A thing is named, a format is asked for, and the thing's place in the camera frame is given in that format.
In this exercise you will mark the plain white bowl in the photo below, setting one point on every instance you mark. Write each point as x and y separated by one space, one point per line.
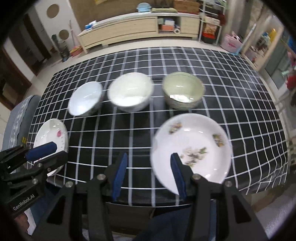
131 92

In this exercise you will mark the green patterned bowl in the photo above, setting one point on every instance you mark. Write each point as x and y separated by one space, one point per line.
182 91

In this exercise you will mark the white bluish bowl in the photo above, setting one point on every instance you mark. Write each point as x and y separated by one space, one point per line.
86 100

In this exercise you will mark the light blue plastic basket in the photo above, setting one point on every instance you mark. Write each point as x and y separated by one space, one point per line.
144 7

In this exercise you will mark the cream TV cabinet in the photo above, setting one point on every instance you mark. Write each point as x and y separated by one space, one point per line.
135 26

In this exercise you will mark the brown cardboard box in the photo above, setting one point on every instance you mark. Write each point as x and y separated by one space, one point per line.
190 7

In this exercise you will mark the pink gift bag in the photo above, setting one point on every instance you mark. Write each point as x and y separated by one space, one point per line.
231 43

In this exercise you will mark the red broom and dustpan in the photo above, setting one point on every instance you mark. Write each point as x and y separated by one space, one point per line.
77 49

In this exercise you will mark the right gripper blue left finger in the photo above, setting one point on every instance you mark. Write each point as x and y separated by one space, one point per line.
119 175

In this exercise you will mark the grey embroidered cushion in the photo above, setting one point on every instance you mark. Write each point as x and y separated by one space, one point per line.
19 122

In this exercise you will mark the brown floral white plate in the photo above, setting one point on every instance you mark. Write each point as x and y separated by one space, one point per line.
200 142

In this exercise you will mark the black white checkered tablecloth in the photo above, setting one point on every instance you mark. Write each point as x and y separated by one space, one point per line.
208 109

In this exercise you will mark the white metal shelf rack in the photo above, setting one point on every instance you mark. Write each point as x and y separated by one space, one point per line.
212 19

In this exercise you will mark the leaning arched mirror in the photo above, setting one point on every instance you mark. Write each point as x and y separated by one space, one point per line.
258 52

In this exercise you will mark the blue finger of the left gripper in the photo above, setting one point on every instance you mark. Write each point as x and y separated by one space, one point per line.
39 152

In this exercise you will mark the pink flower white plate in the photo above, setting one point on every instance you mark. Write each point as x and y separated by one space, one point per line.
54 132

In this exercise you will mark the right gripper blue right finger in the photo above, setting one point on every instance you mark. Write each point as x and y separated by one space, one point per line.
176 164

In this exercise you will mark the upright vacuum cleaner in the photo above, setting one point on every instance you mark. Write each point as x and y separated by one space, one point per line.
62 48

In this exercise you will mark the green folded cloth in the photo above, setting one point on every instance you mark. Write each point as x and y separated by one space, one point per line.
164 10

